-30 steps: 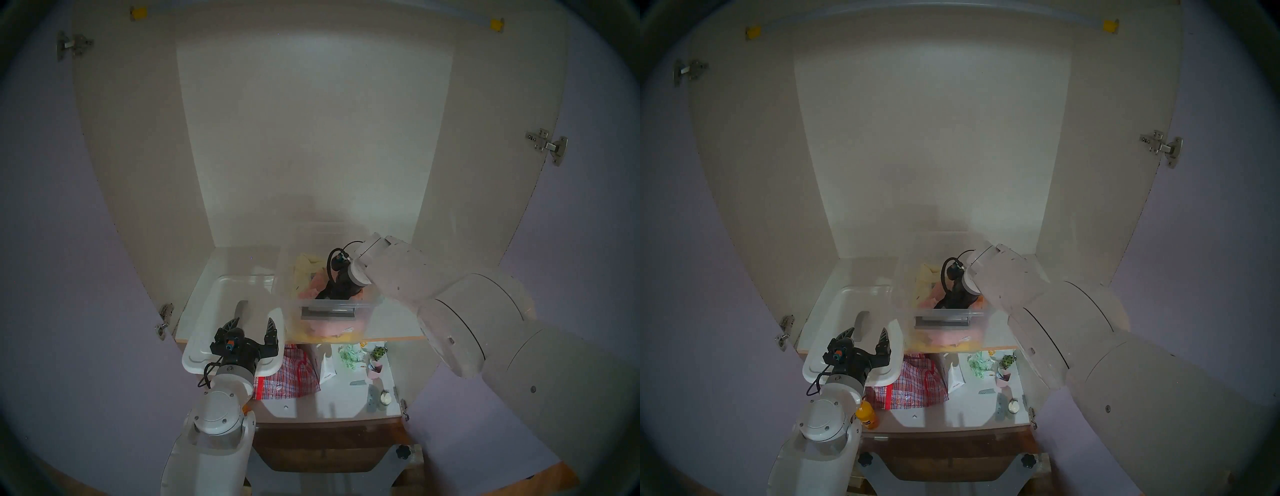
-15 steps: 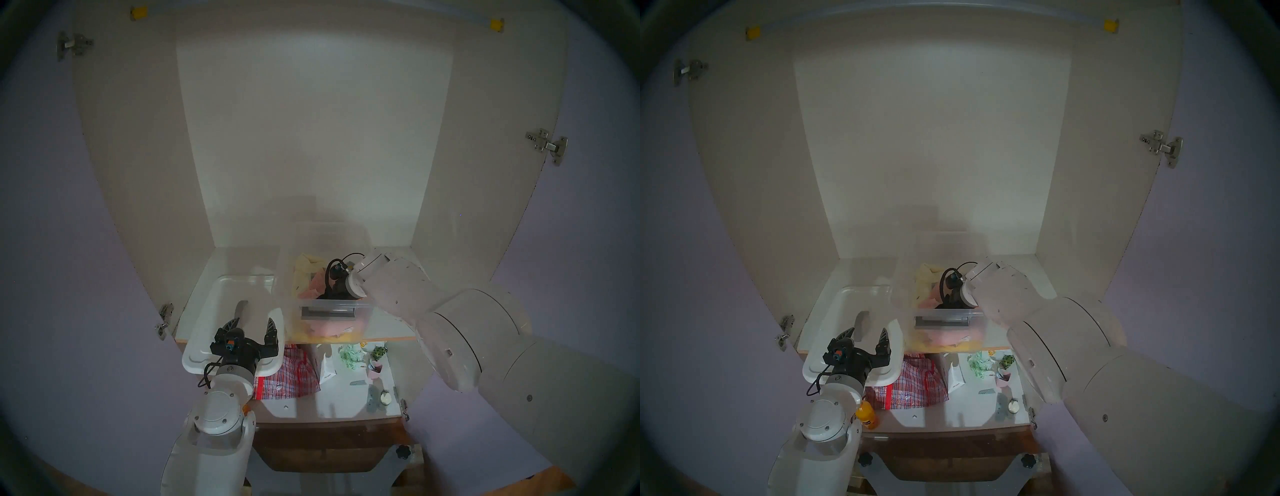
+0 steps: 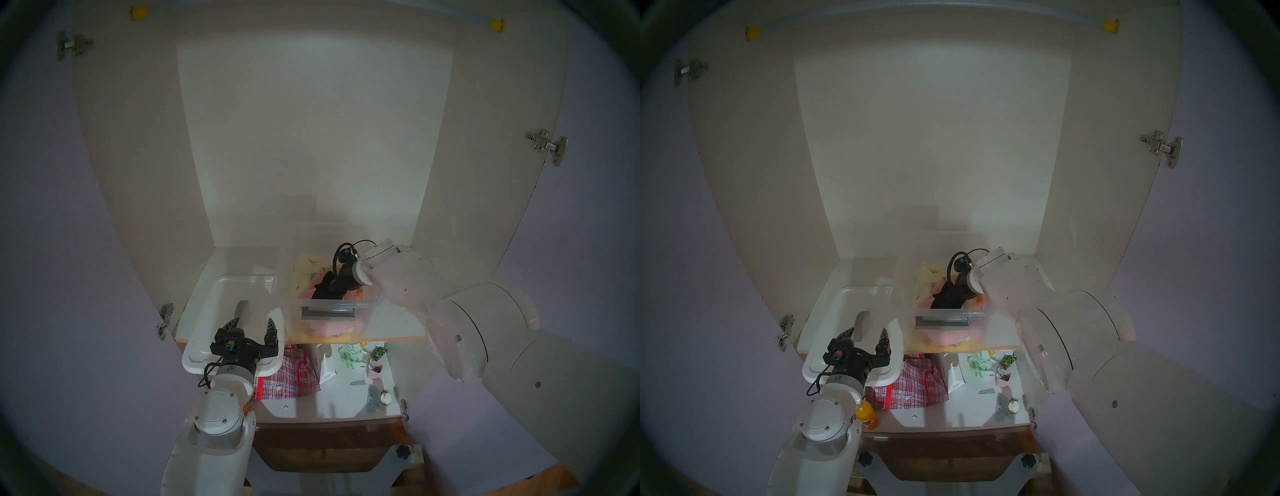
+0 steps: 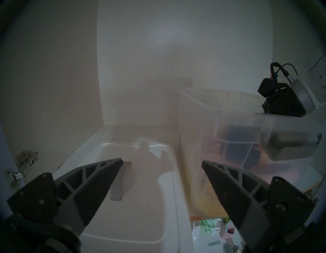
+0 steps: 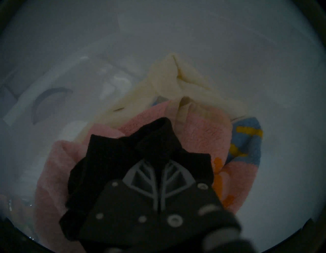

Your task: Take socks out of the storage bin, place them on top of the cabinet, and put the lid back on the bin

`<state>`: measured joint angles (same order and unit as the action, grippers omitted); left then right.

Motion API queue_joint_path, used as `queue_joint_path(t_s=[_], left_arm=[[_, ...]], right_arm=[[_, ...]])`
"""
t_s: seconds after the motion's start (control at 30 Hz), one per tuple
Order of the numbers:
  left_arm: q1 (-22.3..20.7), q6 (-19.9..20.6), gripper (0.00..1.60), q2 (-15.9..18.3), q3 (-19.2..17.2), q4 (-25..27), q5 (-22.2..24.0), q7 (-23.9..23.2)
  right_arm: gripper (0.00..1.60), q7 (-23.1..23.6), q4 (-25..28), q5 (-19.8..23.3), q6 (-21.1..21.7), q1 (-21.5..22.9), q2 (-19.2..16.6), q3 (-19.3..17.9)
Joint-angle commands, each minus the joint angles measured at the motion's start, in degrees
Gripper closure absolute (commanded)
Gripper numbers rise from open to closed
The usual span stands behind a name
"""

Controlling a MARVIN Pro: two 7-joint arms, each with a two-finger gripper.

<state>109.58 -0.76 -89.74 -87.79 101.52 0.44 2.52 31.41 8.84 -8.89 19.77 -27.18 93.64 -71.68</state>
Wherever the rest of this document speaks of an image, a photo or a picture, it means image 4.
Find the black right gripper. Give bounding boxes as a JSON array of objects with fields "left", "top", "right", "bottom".
[{"left": 258, "top": 77, "right": 307, "bottom": 118}]

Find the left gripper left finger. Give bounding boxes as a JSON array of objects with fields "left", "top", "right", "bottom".
[{"left": 6, "top": 158, "right": 124, "bottom": 236}]

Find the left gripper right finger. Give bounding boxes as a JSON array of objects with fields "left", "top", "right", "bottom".
[{"left": 201, "top": 160, "right": 316, "bottom": 251}]

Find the grey lid handle strap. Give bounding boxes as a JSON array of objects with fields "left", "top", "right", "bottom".
[{"left": 110, "top": 161, "right": 132, "bottom": 201}]

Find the black sock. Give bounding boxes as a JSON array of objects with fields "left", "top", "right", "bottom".
[{"left": 220, "top": 126, "right": 261, "bottom": 170}]

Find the white plastic bin lid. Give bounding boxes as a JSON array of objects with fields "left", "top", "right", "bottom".
[{"left": 52, "top": 142, "right": 194, "bottom": 253}]

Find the grey bin latch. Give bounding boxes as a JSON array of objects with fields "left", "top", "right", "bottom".
[{"left": 265, "top": 133, "right": 322, "bottom": 161}]

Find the silver cabinet door hinge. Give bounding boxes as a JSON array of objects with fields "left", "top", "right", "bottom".
[
  {"left": 304, "top": 189, "right": 319, "bottom": 202},
  {"left": 4, "top": 150, "right": 40, "bottom": 189}
]

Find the clear plastic storage bin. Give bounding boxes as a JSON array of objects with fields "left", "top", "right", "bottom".
[{"left": 177, "top": 87, "right": 322, "bottom": 217}]

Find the white wooden cabinet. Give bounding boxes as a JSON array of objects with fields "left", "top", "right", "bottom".
[{"left": 0, "top": 0, "right": 326, "bottom": 225}]

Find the pink cup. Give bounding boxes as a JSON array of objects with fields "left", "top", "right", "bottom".
[{"left": 221, "top": 224, "right": 236, "bottom": 239}]

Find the green patterned cloth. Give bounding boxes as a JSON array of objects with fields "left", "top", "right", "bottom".
[{"left": 200, "top": 219, "right": 222, "bottom": 234}]

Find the white paper carton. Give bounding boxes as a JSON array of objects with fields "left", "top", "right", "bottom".
[{"left": 193, "top": 222, "right": 204, "bottom": 241}]

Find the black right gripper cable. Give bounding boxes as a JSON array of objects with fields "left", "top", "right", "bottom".
[{"left": 269, "top": 62, "right": 298, "bottom": 82}]

